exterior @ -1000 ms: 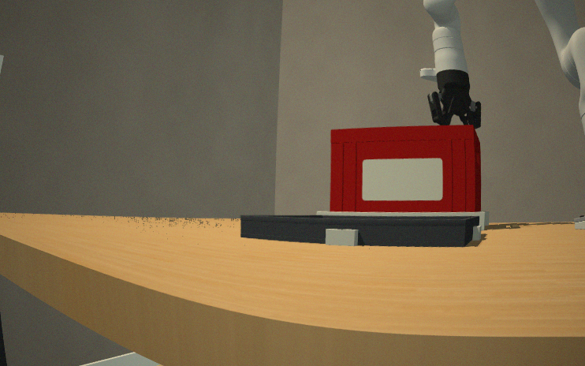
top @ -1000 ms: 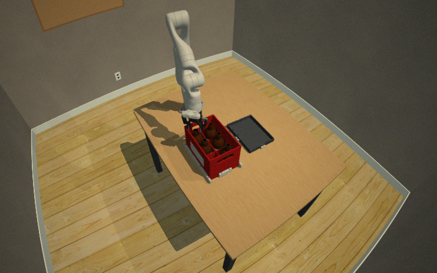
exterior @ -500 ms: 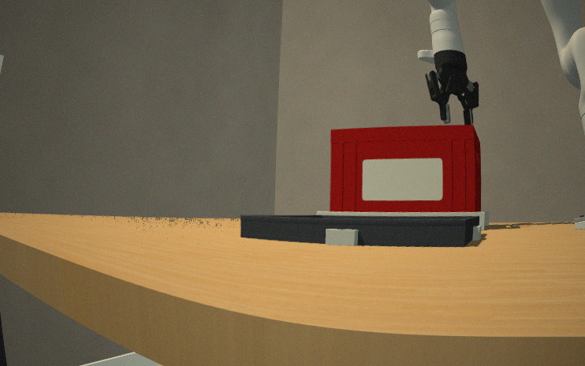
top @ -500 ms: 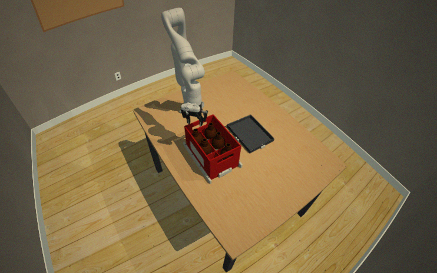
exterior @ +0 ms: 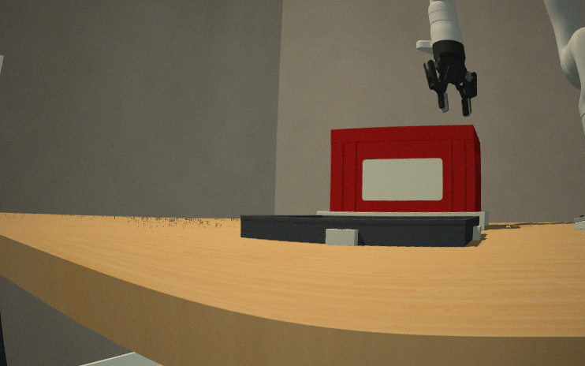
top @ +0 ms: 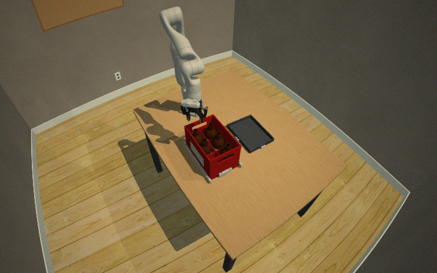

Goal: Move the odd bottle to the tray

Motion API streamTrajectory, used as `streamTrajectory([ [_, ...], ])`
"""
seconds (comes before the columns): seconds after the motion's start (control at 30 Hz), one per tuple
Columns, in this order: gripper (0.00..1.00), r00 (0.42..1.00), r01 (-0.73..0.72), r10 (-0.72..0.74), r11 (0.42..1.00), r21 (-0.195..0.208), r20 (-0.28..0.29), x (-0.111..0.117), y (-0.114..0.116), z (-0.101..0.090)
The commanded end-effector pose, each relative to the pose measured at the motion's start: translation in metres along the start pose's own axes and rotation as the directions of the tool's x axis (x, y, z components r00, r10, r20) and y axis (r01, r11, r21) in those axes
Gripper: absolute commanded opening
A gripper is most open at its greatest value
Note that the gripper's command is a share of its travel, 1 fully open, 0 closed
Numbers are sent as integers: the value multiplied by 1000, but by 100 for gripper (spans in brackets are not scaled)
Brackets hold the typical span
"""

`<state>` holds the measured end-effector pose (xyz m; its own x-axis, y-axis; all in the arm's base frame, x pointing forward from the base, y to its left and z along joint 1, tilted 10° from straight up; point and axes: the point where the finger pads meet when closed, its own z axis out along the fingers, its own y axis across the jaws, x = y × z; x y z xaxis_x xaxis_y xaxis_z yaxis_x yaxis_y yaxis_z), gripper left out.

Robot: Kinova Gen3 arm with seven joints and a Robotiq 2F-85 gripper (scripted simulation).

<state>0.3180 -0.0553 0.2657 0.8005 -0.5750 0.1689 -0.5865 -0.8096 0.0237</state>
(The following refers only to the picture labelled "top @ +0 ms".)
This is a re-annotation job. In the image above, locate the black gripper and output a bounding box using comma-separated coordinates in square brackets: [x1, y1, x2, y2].
[180, 100, 208, 124]

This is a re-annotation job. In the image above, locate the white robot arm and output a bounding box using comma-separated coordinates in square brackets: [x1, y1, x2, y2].
[160, 6, 205, 108]

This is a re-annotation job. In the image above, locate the red crate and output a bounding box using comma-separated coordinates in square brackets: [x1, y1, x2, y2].
[186, 119, 241, 180]

